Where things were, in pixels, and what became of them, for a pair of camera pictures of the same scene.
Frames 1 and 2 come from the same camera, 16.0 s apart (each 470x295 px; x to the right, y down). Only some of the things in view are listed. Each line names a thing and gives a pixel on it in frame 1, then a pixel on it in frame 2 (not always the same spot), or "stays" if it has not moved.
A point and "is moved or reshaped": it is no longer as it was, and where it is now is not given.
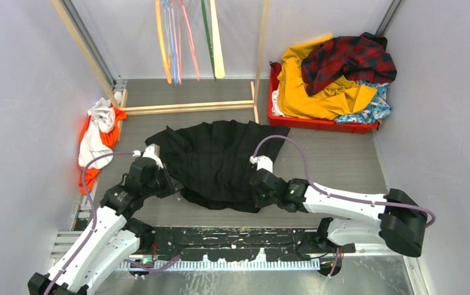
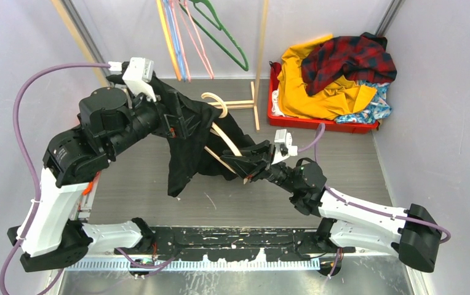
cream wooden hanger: [219, 67] -> [216, 130]
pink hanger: [176, 42] -> [211, 75]
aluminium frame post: [91, 43] stays
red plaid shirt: [362, 57] stays
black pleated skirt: [211, 163] is moved or reshaped
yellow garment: [339, 96] stays
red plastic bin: [321, 124] stays
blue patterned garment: [378, 107] stays
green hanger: [203, 4] -> [207, 9]
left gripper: [172, 185] -> [172, 121]
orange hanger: [161, 40] -> [162, 6]
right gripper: [258, 200] -> [255, 161]
